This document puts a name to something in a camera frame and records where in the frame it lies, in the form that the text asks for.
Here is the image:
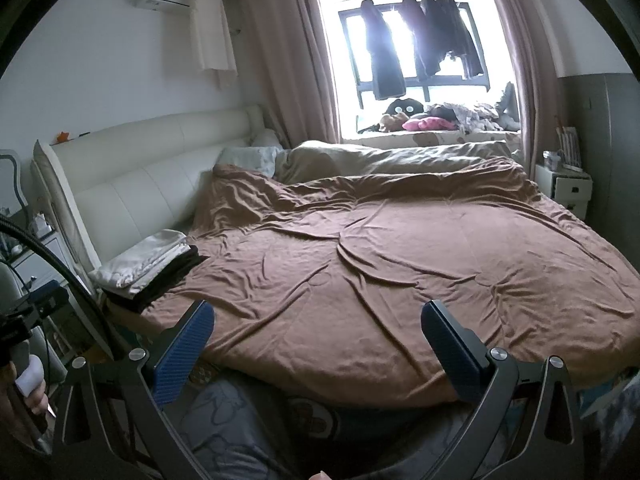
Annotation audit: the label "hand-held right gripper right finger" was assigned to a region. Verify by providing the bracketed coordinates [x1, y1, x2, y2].
[420, 299, 588, 480]

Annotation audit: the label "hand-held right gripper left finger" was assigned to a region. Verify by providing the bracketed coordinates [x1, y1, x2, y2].
[50, 299, 216, 480]

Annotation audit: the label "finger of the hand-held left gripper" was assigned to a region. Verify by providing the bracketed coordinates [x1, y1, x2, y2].
[32, 280, 68, 317]

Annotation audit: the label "light grey jacket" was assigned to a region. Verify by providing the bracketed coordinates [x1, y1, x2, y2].
[89, 229, 193, 290]

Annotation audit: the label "folded black clothes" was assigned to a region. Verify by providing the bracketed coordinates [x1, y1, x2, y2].
[107, 245, 211, 313]

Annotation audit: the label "pile of crumpled clothes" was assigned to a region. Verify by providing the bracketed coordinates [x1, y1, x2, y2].
[430, 100, 521, 131]

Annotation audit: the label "person's left hand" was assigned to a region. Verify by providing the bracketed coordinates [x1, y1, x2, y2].
[0, 365, 48, 456]

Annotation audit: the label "grey bedside table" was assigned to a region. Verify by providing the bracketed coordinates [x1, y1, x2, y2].
[0, 210, 76, 311]

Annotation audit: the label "person's grey pants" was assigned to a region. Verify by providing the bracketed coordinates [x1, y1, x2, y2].
[175, 375, 481, 480]

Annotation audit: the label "brown blanket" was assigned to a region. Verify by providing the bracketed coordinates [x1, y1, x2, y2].
[107, 157, 640, 406]

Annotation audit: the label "white padded headboard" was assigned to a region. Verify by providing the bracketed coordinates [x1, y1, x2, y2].
[31, 104, 266, 271]

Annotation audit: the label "grey mottled cloth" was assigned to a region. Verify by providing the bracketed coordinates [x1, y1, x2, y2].
[590, 375, 640, 480]

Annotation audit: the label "pale green pillow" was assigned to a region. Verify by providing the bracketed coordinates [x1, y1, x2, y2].
[216, 146, 283, 178]

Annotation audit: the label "white nightstand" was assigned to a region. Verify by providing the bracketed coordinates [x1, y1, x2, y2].
[535, 162, 593, 218]

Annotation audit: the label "beige duvet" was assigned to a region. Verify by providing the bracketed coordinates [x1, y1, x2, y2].
[274, 140, 513, 186]

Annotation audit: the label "white pillow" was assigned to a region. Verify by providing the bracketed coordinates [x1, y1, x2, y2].
[250, 129, 281, 150]

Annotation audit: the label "pink cushion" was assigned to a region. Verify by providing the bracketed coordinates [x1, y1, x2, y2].
[402, 116, 451, 133]

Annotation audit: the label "white slatted holder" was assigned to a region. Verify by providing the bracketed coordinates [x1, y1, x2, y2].
[557, 125, 583, 168]

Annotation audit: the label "brown plush toy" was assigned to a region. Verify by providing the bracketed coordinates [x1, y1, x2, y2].
[377, 112, 408, 133]

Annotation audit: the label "black plush toy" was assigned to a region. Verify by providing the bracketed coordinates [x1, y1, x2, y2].
[387, 97, 426, 118]

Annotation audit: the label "grey wardrobe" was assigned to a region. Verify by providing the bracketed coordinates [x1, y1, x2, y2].
[555, 72, 640, 261]

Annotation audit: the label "pinkish curtain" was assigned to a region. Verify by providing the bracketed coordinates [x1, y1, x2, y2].
[235, 0, 341, 148]
[480, 0, 558, 171]

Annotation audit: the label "white hanging cloth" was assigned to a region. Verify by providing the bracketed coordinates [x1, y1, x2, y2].
[186, 0, 238, 73]

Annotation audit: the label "black cable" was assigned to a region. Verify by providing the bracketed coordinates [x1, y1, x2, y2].
[0, 215, 121, 361]

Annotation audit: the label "window with black frame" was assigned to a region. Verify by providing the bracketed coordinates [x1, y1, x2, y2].
[312, 0, 521, 136]

